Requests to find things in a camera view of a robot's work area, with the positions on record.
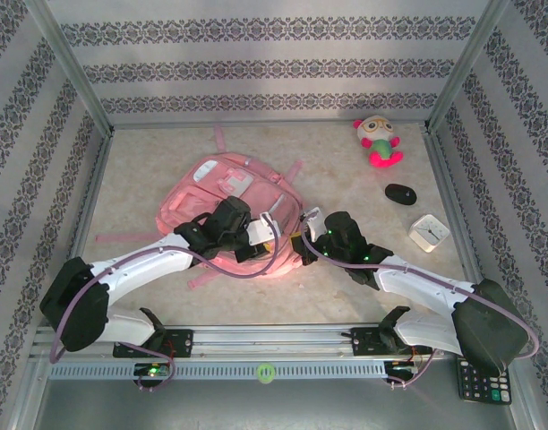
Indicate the white pink plush toy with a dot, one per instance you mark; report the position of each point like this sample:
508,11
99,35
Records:
379,148

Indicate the aluminium frame post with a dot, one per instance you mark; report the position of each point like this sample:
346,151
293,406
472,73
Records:
467,67
70,67

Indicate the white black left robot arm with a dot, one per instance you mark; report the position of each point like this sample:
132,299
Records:
139,266

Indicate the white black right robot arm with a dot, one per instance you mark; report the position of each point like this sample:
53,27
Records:
417,286

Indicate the aluminium mounting rail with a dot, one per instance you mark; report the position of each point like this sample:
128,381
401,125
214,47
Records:
274,342

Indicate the black computer mouse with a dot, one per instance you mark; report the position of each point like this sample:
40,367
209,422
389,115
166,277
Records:
399,195

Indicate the aluminium table side rail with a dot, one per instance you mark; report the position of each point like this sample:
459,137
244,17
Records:
440,157
82,201

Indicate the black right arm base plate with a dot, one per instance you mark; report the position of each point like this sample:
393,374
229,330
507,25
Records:
363,342

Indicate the white square alarm clock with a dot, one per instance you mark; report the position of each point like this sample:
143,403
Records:
428,233

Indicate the small controller circuit board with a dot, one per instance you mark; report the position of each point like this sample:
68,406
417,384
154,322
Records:
401,368
153,371

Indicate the aluminium table back rail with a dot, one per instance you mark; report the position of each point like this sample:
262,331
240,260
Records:
166,124

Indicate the black desk calculator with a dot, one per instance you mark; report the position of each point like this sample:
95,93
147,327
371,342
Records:
477,387

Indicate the pink student backpack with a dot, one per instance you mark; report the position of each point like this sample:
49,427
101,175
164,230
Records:
198,201

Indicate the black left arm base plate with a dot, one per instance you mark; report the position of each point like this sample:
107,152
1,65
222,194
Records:
184,342

